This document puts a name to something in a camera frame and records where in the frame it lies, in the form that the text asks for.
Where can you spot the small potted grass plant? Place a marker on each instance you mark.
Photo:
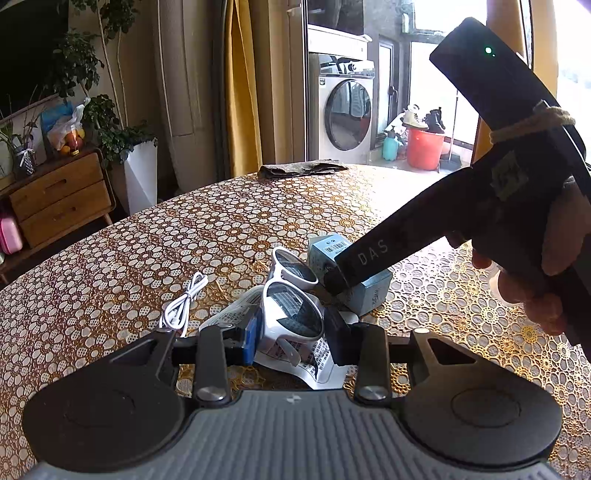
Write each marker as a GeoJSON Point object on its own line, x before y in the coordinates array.
{"type": "Point", "coordinates": [20, 143]}

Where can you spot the black wall television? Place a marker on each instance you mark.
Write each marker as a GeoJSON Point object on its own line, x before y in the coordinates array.
{"type": "Point", "coordinates": [30, 32]}

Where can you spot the person's right hand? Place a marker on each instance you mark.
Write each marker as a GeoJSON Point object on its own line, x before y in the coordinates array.
{"type": "Point", "coordinates": [568, 225]}

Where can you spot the black folded cloth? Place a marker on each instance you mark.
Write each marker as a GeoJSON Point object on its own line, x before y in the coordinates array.
{"type": "Point", "coordinates": [301, 169]}

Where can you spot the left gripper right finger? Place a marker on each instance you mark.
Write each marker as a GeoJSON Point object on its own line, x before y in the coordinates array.
{"type": "Point", "coordinates": [365, 346]}

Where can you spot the white round sunglasses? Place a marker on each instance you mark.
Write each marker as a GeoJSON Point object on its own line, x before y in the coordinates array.
{"type": "Point", "coordinates": [288, 313]}

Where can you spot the bag of fruit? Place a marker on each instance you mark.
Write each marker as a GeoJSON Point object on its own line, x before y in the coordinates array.
{"type": "Point", "coordinates": [64, 130]}

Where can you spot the white front-load washing machine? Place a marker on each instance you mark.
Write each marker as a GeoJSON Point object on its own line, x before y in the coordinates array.
{"type": "Point", "coordinates": [340, 108]}

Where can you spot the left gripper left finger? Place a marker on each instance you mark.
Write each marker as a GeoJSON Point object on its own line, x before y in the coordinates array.
{"type": "Point", "coordinates": [227, 342]}

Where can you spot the printed white plastic wrapper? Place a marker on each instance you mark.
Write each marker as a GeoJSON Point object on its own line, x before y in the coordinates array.
{"type": "Point", "coordinates": [311, 362]}

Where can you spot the wooden tv sideboard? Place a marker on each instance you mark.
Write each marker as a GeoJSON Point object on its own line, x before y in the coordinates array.
{"type": "Point", "coordinates": [60, 197]}

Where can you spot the pink small case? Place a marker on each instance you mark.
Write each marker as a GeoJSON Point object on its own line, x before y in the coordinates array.
{"type": "Point", "coordinates": [10, 237]}

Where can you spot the small light blue box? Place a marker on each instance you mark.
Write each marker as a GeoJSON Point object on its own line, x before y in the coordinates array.
{"type": "Point", "coordinates": [348, 270]}

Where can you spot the white tall planter pot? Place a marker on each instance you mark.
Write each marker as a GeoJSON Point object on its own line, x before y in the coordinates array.
{"type": "Point", "coordinates": [135, 180]}

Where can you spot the yellow curtain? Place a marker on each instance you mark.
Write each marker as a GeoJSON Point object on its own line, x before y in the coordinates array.
{"type": "Point", "coordinates": [242, 108]}

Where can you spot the tall green potted tree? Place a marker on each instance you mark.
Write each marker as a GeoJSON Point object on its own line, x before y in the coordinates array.
{"type": "Point", "coordinates": [90, 62]}

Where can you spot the teal spray bottle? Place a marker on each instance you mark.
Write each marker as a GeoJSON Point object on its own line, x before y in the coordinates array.
{"type": "Point", "coordinates": [391, 145]}

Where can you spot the red plastic bucket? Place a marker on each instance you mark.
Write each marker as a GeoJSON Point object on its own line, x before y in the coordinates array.
{"type": "Point", "coordinates": [424, 149]}

